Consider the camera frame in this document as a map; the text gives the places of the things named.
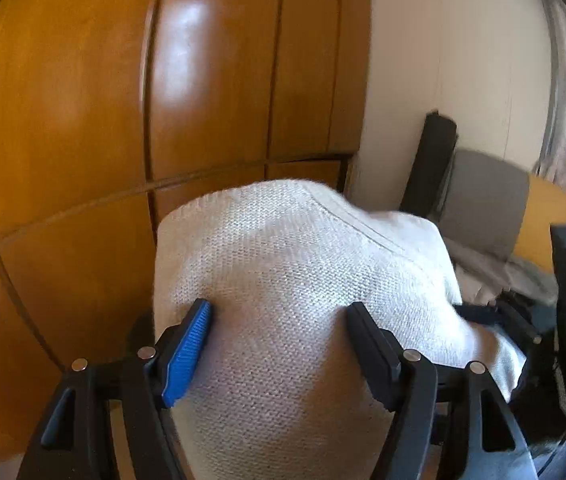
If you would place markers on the grey cloth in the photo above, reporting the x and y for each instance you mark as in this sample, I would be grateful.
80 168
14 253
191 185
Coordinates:
503 275

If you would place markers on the beige knit sweater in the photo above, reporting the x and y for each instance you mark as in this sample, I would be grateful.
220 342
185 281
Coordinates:
288 270

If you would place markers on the colour block sofa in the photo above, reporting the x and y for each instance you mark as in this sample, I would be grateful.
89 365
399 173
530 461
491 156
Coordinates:
483 200

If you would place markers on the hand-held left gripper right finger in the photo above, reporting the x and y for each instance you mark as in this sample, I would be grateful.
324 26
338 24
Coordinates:
378 360

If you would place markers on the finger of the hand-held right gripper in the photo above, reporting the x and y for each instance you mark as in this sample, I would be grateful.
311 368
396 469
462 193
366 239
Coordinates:
478 313
518 320

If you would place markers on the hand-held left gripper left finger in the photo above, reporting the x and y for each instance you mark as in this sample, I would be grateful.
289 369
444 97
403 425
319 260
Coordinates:
188 355

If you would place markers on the wooden wardrobe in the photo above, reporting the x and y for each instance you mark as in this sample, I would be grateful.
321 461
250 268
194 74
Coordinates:
88 110

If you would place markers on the person's grey clothing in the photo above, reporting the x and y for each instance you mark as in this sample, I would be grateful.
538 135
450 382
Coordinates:
555 460

